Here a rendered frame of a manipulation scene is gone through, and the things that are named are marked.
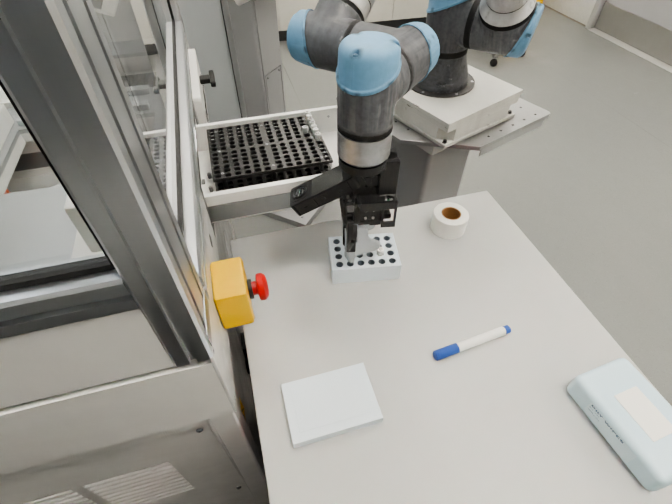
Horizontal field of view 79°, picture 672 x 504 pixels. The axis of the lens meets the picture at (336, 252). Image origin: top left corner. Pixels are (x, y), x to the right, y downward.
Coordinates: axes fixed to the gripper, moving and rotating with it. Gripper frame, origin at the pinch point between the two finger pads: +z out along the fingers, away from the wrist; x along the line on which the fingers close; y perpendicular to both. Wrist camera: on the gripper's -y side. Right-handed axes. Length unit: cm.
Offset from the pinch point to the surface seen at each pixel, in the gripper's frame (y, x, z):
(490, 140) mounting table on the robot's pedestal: 43, 40, 5
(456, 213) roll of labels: 23.7, 9.9, 2.0
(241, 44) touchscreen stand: -27, 120, 8
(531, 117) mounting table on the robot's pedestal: 59, 51, 5
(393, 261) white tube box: 8.5, -1.4, 2.2
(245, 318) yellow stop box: -16.3, -15.8, -4.7
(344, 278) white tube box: -0.7, -3.2, 3.7
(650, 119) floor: 219, 171, 82
